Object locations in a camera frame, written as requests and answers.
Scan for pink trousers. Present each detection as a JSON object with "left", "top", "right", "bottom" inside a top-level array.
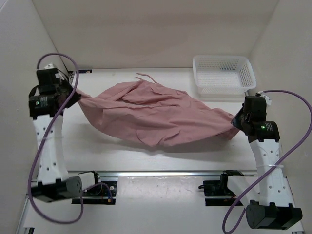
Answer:
[{"left": 77, "top": 79, "right": 239, "bottom": 147}]

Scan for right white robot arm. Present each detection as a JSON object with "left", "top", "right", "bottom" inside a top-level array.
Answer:
[{"left": 219, "top": 95, "right": 303, "bottom": 230}]

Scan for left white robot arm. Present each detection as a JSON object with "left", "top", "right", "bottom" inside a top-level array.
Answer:
[{"left": 28, "top": 64, "right": 102, "bottom": 203}]

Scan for white plastic mesh basket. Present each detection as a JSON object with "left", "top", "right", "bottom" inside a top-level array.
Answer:
[{"left": 193, "top": 55, "right": 256, "bottom": 97}]

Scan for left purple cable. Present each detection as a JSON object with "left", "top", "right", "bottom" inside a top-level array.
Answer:
[{"left": 27, "top": 53, "right": 114, "bottom": 224}]

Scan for purple cable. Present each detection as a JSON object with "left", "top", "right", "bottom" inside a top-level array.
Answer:
[
  {"left": 222, "top": 89, "right": 312, "bottom": 234},
  {"left": 27, "top": 53, "right": 114, "bottom": 224}
]

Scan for black corner bracket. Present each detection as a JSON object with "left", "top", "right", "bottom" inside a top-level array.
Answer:
[{"left": 79, "top": 69, "right": 93, "bottom": 74}]

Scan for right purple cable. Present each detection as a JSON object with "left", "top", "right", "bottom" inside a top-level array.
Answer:
[{"left": 222, "top": 89, "right": 312, "bottom": 234}]

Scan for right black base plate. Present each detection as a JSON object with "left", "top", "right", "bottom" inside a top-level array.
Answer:
[{"left": 198, "top": 180, "right": 236, "bottom": 207}]

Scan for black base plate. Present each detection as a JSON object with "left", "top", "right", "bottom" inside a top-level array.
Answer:
[
  {"left": 83, "top": 177, "right": 118, "bottom": 205},
  {"left": 198, "top": 180, "right": 236, "bottom": 207}
]

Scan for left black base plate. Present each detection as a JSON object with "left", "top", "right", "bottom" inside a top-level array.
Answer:
[{"left": 83, "top": 177, "right": 118, "bottom": 205}]

